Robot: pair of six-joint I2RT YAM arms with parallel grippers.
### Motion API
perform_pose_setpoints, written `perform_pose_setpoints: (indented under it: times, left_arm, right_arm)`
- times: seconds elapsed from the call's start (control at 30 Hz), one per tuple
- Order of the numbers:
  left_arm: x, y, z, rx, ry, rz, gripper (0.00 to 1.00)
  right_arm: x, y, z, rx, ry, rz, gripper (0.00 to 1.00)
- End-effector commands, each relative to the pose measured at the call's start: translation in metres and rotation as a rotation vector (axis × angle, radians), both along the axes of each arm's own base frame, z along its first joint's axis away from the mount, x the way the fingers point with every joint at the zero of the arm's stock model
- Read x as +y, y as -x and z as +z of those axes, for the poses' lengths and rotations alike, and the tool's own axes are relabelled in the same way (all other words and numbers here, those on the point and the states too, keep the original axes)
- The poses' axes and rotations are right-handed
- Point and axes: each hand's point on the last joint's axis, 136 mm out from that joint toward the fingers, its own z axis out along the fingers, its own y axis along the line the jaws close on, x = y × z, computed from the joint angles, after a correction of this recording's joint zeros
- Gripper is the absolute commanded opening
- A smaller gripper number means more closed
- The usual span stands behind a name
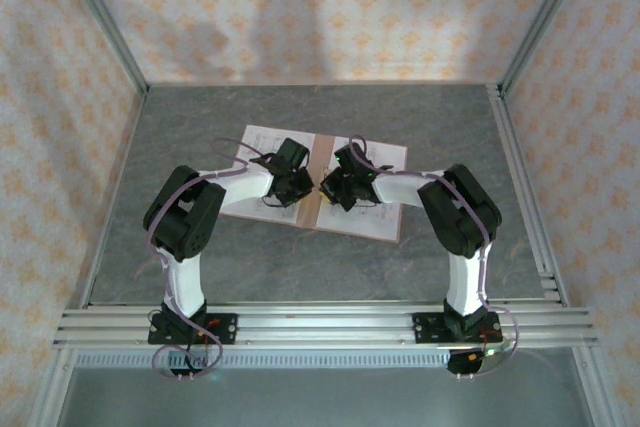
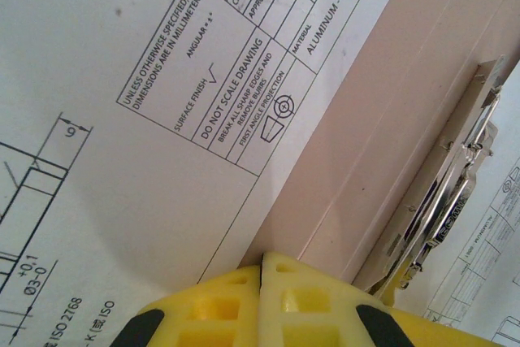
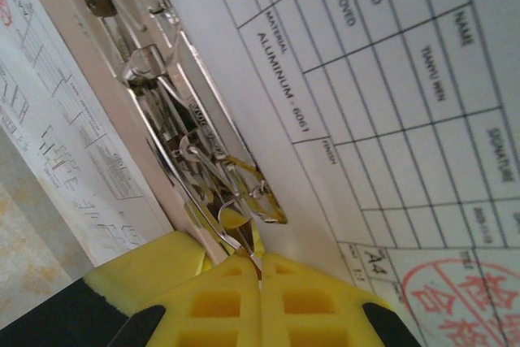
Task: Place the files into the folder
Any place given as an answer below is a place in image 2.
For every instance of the brown paper folder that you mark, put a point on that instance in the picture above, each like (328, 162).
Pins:
(386, 79)

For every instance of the metal folder clip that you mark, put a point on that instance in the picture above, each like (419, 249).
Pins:
(447, 200)

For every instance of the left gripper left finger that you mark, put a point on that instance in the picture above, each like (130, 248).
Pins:
(211, 314)

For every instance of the white printed drawing sheet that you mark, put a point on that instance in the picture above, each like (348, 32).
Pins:
(122, 58)
(487, 241)

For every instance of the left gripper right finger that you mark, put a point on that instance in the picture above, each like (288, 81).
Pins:
(317, 314)

